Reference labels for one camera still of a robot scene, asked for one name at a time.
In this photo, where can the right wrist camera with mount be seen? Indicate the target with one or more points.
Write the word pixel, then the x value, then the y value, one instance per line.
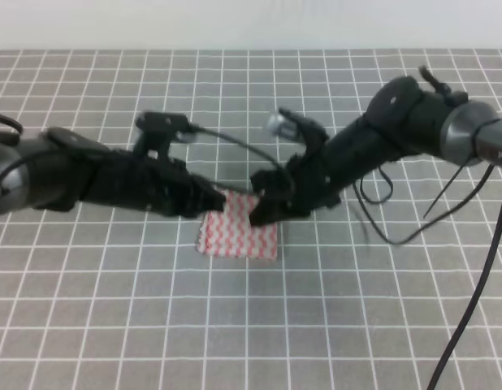
pixel 295 127

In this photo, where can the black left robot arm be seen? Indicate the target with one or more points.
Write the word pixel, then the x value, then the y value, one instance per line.
pixel 60 168

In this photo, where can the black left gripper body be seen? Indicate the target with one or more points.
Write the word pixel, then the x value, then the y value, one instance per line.
pixel 119 179

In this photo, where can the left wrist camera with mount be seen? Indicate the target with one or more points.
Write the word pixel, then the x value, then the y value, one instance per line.
pixel 158 130

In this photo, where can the grey grid tablecloth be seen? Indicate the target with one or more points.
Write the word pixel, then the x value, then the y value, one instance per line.
pixel 114 299

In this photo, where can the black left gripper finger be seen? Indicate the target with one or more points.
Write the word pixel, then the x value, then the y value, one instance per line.
pixel 206 197

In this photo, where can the pink wavy striped towel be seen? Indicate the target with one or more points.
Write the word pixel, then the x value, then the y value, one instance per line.
pixel 229 234

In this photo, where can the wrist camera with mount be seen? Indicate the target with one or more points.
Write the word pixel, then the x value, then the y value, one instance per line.
pixel 158 130
pixel 295 127

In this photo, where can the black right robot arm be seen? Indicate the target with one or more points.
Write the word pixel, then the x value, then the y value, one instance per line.
pixel 401 120

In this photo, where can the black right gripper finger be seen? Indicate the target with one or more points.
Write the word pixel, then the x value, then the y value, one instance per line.
pixel 268 211
pixel 273 184

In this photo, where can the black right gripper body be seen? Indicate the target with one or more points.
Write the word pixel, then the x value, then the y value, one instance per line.
pixel 312 175

